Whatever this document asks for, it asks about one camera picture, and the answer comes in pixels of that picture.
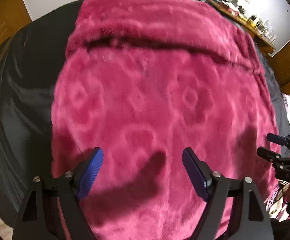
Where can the black bed sheet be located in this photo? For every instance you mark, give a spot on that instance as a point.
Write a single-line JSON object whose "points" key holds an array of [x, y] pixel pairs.
{"points": [[29, 80]]}

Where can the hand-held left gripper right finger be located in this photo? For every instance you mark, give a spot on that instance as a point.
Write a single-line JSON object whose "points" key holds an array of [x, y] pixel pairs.
{"points": [[193, 172]]}

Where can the yellow desk item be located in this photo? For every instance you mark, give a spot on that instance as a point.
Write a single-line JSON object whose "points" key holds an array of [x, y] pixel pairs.
{"points": [[254, 24]]}

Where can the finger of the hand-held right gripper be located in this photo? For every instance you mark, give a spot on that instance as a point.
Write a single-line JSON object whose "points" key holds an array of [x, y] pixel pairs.
{"points": [[266, 153], [275, 138]]}

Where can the wooden door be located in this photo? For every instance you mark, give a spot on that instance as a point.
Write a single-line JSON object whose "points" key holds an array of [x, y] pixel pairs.
{"points": [[7, 22]]}

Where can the wooden desk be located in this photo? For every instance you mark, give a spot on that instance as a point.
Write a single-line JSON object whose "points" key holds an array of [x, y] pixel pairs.
{"points": [[257, 36]]}

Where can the pink fleece garment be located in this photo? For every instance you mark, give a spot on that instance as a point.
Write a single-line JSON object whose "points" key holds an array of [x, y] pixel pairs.
{"points": [[160, 92]]}

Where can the purple floral bedding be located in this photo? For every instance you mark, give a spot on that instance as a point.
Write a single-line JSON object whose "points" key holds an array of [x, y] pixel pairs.
{"points": [[289, 105]]}

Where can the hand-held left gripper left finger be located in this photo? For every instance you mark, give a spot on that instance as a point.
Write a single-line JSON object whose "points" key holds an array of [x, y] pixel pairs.
{"points": [[91, 172]]}

